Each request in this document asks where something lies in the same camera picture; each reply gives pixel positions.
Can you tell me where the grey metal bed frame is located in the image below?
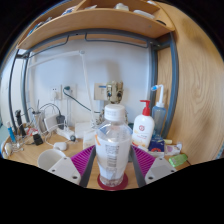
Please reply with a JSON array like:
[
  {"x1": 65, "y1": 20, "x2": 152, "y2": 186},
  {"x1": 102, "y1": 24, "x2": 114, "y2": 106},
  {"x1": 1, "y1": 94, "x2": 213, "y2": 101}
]
[{"x1": 7, "y1": 28, "x2": 180, "y2": 141}]

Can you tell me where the white pink tube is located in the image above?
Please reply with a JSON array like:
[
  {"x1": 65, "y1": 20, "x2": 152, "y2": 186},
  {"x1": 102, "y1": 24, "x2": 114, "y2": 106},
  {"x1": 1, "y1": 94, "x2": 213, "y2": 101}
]
[{"x1": 164, "y1": 143, "x2": 184, "y2": 157}]

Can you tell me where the white blue-stickered wall socket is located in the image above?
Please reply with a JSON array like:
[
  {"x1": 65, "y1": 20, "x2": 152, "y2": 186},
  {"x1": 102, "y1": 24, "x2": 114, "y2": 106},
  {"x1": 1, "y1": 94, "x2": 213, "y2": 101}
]
[{"x1": 93, "y1": 82, "x2": 109, "y2": 101}]

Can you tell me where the small white oval device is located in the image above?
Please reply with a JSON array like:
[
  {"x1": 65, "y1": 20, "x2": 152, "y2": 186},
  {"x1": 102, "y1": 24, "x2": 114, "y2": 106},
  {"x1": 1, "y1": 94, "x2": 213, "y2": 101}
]
[{"x1": 53, "y1": 141, "x2": 68, "y2": 152}]

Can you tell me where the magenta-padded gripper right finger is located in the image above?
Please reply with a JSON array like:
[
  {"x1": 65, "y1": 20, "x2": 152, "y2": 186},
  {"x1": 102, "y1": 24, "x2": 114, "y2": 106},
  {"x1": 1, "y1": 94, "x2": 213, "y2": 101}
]
[{"x1": 129, "y1": 145, "x2": 178, "y2": 188}]

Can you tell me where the white power adapter block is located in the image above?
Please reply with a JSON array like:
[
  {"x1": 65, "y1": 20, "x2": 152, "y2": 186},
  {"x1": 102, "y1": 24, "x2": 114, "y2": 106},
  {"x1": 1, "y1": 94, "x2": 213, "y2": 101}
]
[{"x1": 43, "y1": 113, "x2": 61, "y2": 133}]

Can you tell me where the white carton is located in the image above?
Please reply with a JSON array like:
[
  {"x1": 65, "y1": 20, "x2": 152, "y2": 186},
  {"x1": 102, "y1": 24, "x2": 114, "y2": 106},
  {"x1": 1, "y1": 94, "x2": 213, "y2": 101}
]
[{"x1": 82, "y1": 128, "x2": 98, "y2": 150}]

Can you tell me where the clear plastic water bottle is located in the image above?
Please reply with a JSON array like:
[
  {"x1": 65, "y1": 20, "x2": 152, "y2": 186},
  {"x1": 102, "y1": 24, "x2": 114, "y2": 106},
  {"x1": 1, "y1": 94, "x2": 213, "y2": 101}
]
[{"x1": 94, "y1": 103, "x2": 133, "y2": 188}]

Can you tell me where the wrapped round pastry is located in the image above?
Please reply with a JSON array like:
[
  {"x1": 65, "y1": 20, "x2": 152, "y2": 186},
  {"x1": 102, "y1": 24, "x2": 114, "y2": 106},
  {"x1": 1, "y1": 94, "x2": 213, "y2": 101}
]
[{"x1": 3, "y1": 142, "x2": 14, "y2": 158}]

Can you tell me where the small blue box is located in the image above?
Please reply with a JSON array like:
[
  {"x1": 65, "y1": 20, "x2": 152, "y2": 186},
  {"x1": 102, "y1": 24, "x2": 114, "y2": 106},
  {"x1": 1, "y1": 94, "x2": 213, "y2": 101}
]
[{"x1": 148, "y1": 138, "x2": 165, "y2": 153}]

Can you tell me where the brown tree figurine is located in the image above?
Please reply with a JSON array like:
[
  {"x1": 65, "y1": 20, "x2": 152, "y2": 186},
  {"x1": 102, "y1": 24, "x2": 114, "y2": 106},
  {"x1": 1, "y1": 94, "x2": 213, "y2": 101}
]
[{"x1": 99, "y1": 80, "x2": 129, "y2": 126}]

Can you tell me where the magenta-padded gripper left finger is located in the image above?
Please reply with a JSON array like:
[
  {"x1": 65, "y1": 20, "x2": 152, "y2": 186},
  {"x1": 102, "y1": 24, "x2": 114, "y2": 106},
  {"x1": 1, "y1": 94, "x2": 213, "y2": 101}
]
[{"x1": 47, "y1": 145, "x2": 98, "y2": 188}]

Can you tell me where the dark green cable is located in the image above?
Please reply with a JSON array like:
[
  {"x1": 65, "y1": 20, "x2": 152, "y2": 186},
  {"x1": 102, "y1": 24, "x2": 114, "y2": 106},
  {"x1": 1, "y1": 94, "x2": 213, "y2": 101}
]
[{"x1": 63, "y1": 86, "x2": 101, "y2": 114}]

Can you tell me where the white red-pump lotion bottle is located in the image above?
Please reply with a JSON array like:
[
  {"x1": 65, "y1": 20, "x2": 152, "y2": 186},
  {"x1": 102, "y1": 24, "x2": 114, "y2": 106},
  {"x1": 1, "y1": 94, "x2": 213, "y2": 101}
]
[{"x1": 131, "y1": 99, "x2": 156, "y2": 149}]

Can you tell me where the blue white-capped bottle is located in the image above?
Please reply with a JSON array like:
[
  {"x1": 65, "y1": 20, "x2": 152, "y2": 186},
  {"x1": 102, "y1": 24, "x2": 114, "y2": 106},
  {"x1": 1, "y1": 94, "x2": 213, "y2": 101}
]
[{"x1": 6, "y1": 121, "x2": 17, "y2": 144}]

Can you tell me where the flat round red coaster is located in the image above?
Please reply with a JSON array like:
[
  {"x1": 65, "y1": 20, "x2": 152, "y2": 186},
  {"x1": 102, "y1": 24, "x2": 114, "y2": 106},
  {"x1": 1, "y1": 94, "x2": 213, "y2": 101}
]
[{"x1": 97, "y1": 172, "x2": 129, "y2": 192}]

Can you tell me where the white power strip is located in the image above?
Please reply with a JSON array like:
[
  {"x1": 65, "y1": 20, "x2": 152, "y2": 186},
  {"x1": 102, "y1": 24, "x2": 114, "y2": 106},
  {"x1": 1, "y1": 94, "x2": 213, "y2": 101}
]
[{"x1": 54, "y1": 128, "x2": 76, "y2": 141}]

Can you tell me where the white desk lamp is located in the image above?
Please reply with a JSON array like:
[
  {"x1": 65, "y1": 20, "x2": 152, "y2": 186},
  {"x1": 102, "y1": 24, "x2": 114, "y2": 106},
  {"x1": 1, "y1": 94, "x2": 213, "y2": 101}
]
[{"x1": 28, "y1": 49, "x2": 99, "y2": 138}]

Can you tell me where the metal cup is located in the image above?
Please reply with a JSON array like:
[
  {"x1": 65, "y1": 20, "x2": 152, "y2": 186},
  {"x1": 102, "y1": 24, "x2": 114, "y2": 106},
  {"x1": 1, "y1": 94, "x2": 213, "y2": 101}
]
[{"x1": 31, "y1": 111, "x2": 44, "y2": 133}]

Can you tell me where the black charger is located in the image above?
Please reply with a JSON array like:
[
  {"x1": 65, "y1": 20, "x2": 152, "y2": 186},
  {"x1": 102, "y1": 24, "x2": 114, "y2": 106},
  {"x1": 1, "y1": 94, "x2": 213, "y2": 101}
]
[{"x1": 32, "y1": 133, "x2": 44, "y2": 146}]

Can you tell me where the wooden shelf unit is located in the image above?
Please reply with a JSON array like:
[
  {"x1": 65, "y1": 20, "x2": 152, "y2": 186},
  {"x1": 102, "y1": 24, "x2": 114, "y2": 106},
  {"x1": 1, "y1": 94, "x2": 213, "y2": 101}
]
[{"x1": 16, "y1": 0, "x2": 176, "y2": 51}]

